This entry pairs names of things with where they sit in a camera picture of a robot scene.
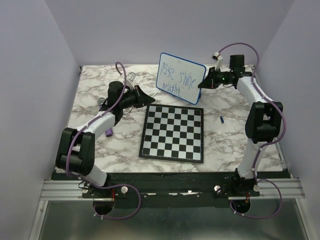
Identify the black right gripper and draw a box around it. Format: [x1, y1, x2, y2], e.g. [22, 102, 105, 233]
[197, 67, 232, 90]

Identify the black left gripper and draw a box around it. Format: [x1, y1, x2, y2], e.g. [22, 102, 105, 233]
[119, 84, 156, 109]

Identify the blue framed whiteboard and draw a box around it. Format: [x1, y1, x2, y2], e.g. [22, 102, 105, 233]
[155, 52, 207, 105]

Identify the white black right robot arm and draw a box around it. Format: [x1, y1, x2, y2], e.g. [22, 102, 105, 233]
[198, 52, 283, 196]

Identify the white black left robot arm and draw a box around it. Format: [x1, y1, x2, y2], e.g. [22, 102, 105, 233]
[55, 81, 155, 198]

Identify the black white chessboard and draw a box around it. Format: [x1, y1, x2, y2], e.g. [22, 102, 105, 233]
[138, 104, 204, 164]

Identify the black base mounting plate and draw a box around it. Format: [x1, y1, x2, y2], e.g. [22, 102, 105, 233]
[49, 171, 261, 218]

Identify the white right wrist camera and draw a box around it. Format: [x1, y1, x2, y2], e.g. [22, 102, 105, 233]
[211, 52, 224, 71]

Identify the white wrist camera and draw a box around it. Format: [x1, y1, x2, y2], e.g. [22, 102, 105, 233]
[211, 52, 224, 71]
[126, 72, 137, 90]

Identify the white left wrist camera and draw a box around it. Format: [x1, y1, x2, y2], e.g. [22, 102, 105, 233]
[126, 72, 137, 90]

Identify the aluminium frame rail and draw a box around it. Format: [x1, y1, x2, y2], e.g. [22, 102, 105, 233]
[29, 169, 317, 240]

